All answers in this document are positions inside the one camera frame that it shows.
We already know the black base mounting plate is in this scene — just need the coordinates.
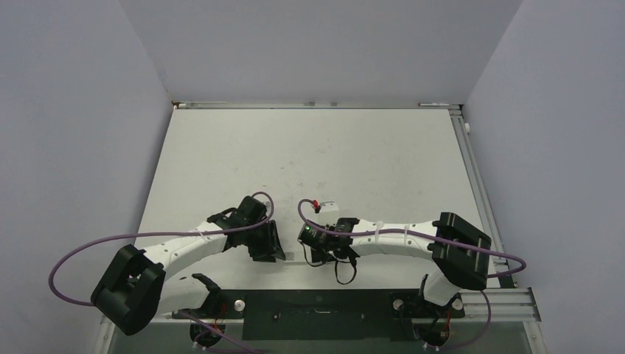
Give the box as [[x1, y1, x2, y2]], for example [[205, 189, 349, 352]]
[[188, 289, 465, 341]]

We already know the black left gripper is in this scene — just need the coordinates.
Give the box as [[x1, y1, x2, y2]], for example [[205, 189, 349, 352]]
[[242, 220, 284, 263]]

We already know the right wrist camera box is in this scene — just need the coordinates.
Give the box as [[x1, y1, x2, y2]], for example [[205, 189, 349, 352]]
[[312, 200, 339, 214]]

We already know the white remote control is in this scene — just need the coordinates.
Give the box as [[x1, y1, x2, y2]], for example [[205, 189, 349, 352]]
[[284, 250, 310, 266]]

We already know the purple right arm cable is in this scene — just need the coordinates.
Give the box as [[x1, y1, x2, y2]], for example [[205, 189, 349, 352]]
[[297, 198, 527, 350]]

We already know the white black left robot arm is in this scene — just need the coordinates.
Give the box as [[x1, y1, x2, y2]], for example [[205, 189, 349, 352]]
[[90, 192, 285, 336]]

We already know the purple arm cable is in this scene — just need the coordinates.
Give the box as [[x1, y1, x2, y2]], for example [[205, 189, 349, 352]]
[[297, 198, 527, 350], [47, 191, 276, 354]]

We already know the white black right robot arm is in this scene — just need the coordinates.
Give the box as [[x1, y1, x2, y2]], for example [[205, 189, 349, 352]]
[[298, 212, 492, 316]]

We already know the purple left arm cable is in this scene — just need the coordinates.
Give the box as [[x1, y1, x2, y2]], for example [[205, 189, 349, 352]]
[[47, 191, 276, 354]]

